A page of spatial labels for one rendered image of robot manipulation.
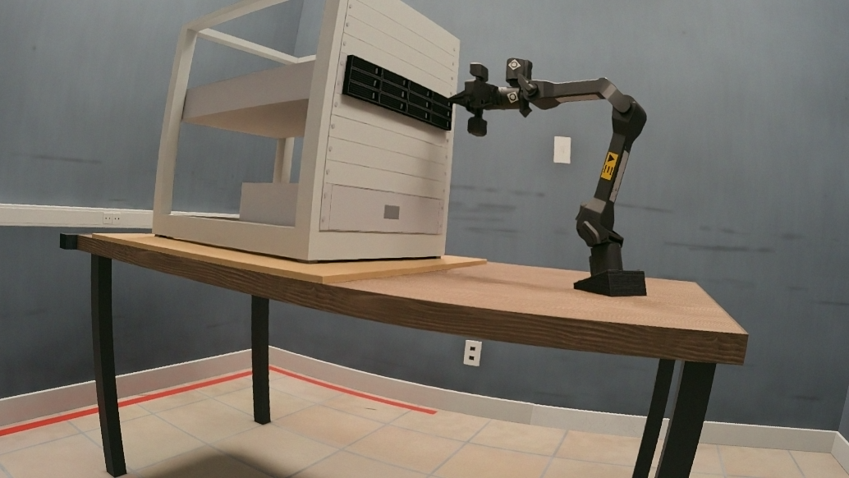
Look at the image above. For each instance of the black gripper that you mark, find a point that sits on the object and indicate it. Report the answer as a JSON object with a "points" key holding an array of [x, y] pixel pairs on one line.
{"points": [[478, 126]]}

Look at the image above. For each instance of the white equipment rack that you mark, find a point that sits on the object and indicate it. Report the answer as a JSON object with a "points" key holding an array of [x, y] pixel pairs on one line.
{"points": [[347, 142]]}

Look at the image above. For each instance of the tan flat board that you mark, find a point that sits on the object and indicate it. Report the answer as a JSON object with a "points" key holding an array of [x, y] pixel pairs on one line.
{"points": [[325, 271]]}

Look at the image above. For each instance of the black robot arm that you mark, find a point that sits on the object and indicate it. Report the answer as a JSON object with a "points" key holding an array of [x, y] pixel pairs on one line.
{"points": [[628, 119]]}

